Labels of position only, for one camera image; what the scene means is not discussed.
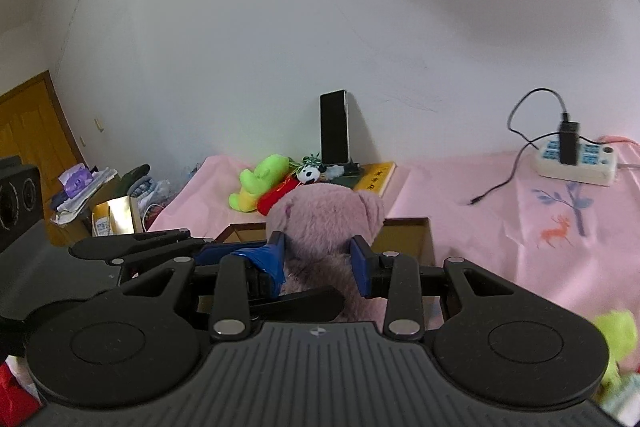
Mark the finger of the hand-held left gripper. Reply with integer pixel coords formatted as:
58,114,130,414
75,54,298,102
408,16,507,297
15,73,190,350
247,286,347,322
70,229,266,265

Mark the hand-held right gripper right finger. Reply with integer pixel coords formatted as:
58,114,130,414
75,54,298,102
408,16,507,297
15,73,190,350
350,235,516,342

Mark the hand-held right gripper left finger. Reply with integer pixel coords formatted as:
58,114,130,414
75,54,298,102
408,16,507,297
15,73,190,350
117,232,288,342

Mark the brown cardboard box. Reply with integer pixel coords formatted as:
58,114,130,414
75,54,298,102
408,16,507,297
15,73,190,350
197,217,441,323

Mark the pink teddy bear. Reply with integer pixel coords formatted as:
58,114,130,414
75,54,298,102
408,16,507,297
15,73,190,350
265,184,387,324

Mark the red plush toy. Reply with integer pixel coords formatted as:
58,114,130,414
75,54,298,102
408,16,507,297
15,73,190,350
256,174,301,215

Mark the green plush toy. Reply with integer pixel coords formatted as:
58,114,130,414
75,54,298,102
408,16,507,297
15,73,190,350
229,154,290,212

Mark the yellow book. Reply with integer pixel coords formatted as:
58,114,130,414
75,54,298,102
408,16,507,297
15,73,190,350
345,162,397,198

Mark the yellow paper bag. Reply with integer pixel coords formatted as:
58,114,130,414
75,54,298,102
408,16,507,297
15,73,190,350
91,196,143,238

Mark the purple tissue pack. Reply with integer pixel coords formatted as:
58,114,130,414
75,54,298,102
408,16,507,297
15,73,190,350
59,163,96,198

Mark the pile of clothes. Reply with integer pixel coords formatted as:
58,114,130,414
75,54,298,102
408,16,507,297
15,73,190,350
120,164,174,214

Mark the panda plush toy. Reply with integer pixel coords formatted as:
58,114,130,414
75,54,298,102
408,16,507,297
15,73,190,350
290,154,346,186

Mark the pink printed bedsheet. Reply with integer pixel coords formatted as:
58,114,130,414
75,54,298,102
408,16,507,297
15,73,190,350
147,137,640,408

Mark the red cloth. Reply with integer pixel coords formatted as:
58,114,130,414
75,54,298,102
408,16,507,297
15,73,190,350
0,354,44,427

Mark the black smartphone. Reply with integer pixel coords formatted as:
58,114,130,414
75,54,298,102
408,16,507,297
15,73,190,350
320,90,349,164

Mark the wooden door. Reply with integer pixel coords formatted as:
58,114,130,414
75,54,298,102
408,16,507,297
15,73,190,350
0,71,89,249

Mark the white power strip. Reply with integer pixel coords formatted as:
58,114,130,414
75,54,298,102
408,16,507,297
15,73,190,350
536,138,620,186

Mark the black charger adapter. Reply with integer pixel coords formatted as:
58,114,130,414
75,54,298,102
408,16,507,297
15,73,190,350
558,121,581,166

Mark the yellow-green plush toy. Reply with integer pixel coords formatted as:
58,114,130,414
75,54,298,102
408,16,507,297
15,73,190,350
592,311,639,388

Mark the black charging cable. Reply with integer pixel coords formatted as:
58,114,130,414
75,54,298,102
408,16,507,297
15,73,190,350
467,88,572,206

